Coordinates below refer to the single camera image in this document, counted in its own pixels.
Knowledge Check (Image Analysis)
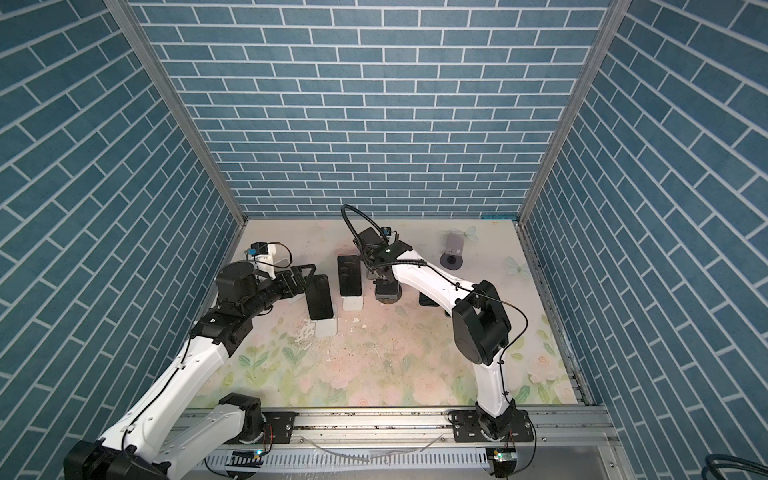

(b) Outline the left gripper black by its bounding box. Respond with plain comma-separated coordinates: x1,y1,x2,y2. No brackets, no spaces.
241,263,316,319

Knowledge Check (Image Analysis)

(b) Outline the black phone pink edge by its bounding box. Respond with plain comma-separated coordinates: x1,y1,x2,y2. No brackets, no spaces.
337,255,363,298

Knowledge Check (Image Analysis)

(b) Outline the white stand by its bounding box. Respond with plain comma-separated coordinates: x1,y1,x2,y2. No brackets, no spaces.
314,318,338,338
342,296,364,312

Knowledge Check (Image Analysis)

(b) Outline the black phone cracked screen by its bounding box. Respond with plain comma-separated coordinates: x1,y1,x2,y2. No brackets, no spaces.
418,293,439,307

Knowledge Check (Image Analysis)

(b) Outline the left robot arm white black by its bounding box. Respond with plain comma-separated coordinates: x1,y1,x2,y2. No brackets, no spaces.
63,261,316,479

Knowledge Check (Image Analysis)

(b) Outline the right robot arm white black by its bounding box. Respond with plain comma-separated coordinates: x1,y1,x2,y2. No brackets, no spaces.
353,227,515,440

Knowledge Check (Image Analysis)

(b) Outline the dark round phone stand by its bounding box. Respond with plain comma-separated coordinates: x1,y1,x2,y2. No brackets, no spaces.
376,295,401,304

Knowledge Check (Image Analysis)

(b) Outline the left controller board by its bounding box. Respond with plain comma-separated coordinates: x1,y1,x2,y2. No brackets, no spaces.
225,449,264,479

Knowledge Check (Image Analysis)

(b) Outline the controller board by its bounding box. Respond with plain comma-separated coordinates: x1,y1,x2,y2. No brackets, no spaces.
485,447,518,479
225,449,264,479

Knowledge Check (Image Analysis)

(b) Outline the right controller board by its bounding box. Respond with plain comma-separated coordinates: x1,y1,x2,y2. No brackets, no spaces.
485,447,518,479

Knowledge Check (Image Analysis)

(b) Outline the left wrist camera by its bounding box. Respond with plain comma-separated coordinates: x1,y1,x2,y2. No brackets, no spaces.
246,242,277,279

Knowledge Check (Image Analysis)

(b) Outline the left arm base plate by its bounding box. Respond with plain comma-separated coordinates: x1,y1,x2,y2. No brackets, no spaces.
224,410,297,446

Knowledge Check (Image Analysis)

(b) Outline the white vented cable duct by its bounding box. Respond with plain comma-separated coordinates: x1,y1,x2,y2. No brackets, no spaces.
207,448,488,473

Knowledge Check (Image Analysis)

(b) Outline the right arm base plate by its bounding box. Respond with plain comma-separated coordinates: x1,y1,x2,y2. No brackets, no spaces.
447,406,535,443

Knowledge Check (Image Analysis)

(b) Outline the left aluminium corner post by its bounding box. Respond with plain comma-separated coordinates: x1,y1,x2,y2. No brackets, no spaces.
104,0,247,227

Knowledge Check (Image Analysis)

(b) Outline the aluminium corner post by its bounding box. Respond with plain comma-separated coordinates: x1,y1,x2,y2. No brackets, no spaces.
518,0,631,225
104,0,247,227

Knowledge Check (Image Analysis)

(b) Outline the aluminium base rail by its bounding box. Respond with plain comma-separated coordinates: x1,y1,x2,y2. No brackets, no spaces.
119,407,631,480

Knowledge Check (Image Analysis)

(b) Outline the right aluminium corner post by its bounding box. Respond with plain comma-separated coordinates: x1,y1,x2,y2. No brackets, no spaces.
518,0,631,225

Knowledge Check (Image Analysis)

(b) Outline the black cable bottom right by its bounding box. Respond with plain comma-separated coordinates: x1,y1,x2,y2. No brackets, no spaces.
700,453,768,480

